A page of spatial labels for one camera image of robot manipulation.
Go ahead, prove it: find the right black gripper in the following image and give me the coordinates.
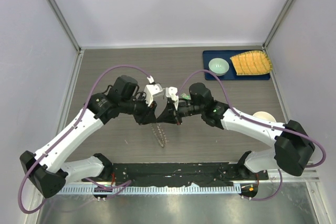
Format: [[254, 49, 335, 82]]
[[157, 100, 204, 125]]

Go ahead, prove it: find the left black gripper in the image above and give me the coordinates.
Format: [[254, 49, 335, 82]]
[[121, 92, 158, 125]]

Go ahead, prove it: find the metal disc with keyrings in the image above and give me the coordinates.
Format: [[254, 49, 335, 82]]
[[151, 123, 167, 148]]

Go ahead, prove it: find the key with green tag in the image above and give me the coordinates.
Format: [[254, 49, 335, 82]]
[[180, 93, 191, 100]]

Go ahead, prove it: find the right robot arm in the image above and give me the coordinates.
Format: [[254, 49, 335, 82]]
[[157, 83, 315, 179]]

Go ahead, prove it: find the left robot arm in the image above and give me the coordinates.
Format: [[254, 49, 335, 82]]
[[19, 75, 163, 198]]

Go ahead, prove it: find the pale green bowl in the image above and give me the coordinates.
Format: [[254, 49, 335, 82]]
[[208, 58, 229, 76]]

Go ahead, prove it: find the blue tray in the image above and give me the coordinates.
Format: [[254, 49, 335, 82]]
[[203, 50, 270, 80]]

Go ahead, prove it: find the cream bowl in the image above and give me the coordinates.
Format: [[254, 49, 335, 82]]
[[253, 111, 277, 123]]

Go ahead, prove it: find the yellow woven cloth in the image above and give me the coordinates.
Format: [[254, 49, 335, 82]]
[[230, 50, 273, 76]]

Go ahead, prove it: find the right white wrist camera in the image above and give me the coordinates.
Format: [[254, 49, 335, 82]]
[[165, 87, 179, 110]]

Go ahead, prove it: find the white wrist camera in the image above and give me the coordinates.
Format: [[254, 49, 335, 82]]
[[165, 87, 179, 110], [144, 76, 164, 106]]

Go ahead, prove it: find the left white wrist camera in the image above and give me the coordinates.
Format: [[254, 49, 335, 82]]
[[144, 76, 164, 106]]

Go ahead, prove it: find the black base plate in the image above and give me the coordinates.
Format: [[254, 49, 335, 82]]
[[98, 162, 269, 187]]

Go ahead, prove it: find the white cable duct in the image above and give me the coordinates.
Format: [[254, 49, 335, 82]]
[[58, 184, 241, 197]]

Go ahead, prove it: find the front aluminium frame rail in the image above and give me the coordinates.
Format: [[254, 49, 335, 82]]
[[33, 160, 321, 185]]

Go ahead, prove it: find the aluminium frame rail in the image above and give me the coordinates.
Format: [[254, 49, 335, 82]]
[[33, 160, 321, 185], [46, 0, 84, 134], [262, 0, 296, 122]]

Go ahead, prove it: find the left aluminium frame rail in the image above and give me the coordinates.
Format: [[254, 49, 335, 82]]
[[46, 0, 84, 134]]

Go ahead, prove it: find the right aluminium frame rail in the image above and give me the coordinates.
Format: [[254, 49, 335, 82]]
[[262, 0, 296, 122]]

